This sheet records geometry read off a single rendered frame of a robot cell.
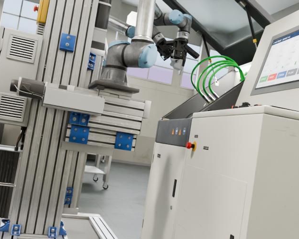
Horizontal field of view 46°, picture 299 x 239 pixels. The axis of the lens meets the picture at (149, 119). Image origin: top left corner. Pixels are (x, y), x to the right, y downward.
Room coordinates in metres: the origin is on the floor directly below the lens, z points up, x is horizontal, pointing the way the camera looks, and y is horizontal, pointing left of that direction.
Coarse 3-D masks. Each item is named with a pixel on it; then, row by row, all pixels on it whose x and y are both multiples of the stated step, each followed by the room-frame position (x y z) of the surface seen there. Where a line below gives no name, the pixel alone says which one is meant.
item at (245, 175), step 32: (256, 64) 1.89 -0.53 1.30; (256, 96) 1.75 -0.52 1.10; (288, 96) 1.49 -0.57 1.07; (192, 128) 1.86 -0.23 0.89; (224, 128) 1.49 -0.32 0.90; (256, 128) 1.24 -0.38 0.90; (288, 128) 1.24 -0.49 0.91; (192, 160) 1.79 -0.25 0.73; (224, 160) 1.44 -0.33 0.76; (256, 160) 1.21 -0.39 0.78; (288, 160) 1.24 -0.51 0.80; (192, 192) 1.73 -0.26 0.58; (224, 192) 1.40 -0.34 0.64; (256, 192) 1.21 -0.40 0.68; (288, 192) 1.24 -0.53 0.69; (192, 224) 1.67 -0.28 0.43; (224, 224) 1.36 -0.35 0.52; (256, 224) 1.22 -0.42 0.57; (288, 224) 1.25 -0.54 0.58
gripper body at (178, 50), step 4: (176, 40) 2.08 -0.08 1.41; (180, 40) 2.07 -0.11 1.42; (184, 40) 2.07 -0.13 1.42; (176, 44) 2.09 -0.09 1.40; (180, 44) 2.09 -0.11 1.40; (184, 44) 2.09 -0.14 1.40; (172, 48) 2.11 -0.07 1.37; (176, 48) 2.06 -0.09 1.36; (180, 48) 2.07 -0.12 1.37; (184, 48) 2.09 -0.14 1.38; (176, 52) 2.07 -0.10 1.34; (180, 52) 2.07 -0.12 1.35; (184, 52) 2.07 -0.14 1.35; (172, 56) 2.13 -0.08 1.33; (176, 56) 2.07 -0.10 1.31; (180, 56) 2.07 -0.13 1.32
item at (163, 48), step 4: (160, 40) 2.26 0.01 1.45; (164, 40) 2.28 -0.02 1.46; (156, 44) 2.27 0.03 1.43; (160, 44) 2.28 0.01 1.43; (164, 44) 2.28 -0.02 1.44; (160, 48) 2.27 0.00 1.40; (164, 48) 2.25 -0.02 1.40; (168, 48) 2.26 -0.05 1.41; (160, 52) 2.27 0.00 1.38; (164, 52) 2.26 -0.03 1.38; (168, 52) 2.25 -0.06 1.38; (172, 52) 2.26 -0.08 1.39; (164, 56) 2.26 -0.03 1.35; (168, 56) 2.29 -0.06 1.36; (164, 60) 2.30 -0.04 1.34
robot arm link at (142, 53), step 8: (144, 0) 1.66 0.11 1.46; (152, 0) 1.67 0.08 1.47; (144, 8) 1.66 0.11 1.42; (152, 8) 1.67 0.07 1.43; (144, 16) 1.66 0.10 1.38; (152, 16) 1.68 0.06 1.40; (136, 24) 1.69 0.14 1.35; (144, 24) 1.66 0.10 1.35; (152, 24) 1.69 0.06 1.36; (136, 32) 1.68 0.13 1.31; (144, 32) 1.67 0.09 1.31; (136, 40) 1.66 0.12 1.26; (144, 40) 1.66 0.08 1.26; (152, 40) 1.69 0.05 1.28; (128, 48) 1.69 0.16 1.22; (136, 48) 1.66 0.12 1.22; (144, 48) 1.65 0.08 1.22; (152, 48) 1.67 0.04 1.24; (128, 56) 1.69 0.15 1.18; (136, 56) 1.67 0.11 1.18; (144, 56) 1.65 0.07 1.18; (152, 56) 1.69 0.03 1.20; (128, 64) 1.72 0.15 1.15; (136, 64) 1.69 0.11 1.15; (144, 64) 1.67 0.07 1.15; (152, 64) 1.71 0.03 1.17
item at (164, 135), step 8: (160, 120) 2.50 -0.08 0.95; (168, 120) 2.31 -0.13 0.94; (176, 120) 2.15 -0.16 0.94; (184, 120) 2.01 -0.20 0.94; (160, 128) 2.47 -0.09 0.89; (168, 128) 2.28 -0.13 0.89; (160, 136) 2.44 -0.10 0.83; (168, 136) 2.26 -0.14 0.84; (176, 136) 2.10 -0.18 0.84; (184, 136) 1.97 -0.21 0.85; (176, 144) 2.08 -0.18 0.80; (184, 144) 1.95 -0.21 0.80
